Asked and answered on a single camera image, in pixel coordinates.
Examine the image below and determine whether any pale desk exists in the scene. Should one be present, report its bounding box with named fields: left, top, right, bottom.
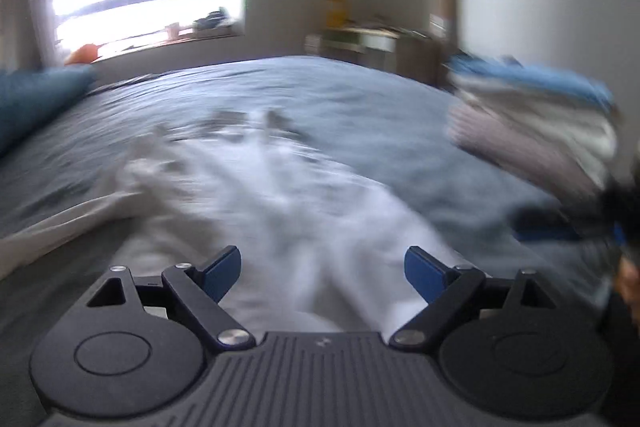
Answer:
left=320, top=25, right=447, bottom=84

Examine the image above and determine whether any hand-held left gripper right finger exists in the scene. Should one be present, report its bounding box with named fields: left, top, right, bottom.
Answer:
left=389, top=245, right=557, bottom=352

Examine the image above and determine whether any orange object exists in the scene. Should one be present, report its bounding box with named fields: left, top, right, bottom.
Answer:
left=65, top=44, right=99, bottom=66

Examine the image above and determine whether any dark cloth bundle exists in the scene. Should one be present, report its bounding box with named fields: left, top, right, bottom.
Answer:
left=192, top=9, right=236, bottom=34

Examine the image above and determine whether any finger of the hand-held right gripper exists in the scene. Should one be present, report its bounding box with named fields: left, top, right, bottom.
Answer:
left=511, top=203, right=607, bottom=244

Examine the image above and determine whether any person's right hand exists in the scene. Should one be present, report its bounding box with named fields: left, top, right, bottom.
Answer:
left=617, top=251, right=640, bottom=309

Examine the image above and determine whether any yellow box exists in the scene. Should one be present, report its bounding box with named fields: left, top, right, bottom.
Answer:
left=324, top=0, right=349, bottom=28

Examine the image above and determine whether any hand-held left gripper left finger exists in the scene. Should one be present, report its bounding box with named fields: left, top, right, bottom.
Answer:
left=86, top=245, right=257, bottom=353

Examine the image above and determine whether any white shirt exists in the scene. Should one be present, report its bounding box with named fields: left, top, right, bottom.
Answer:
left=0, top=107, right=501, bottom=338

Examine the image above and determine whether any white folded cloth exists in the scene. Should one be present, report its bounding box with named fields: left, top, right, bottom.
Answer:
left=454, top=77, right=622, bottom=188

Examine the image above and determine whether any teal pillow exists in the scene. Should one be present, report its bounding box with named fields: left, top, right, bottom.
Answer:
left=0, top=64, right=99, bottom=158

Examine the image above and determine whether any blue folded towel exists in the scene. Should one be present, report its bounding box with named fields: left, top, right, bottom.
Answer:
left=447, top=56, right=617, bottom=114

